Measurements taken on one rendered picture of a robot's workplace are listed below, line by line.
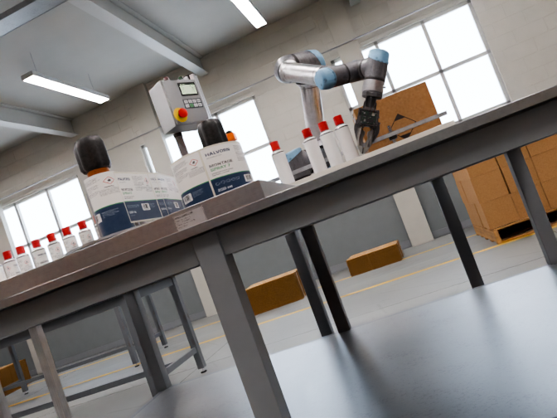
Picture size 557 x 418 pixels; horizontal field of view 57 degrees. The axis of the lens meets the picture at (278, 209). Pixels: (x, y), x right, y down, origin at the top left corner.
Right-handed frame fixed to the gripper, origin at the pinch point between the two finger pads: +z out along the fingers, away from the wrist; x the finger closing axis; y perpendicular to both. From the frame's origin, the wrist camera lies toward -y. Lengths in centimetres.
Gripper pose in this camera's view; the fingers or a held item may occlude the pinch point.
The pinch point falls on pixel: (363, 150)
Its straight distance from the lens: 188.3
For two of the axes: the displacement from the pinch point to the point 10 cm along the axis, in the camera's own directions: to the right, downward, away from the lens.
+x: 9.7, 1.7, -1.9
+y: -2.0, 0.2, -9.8
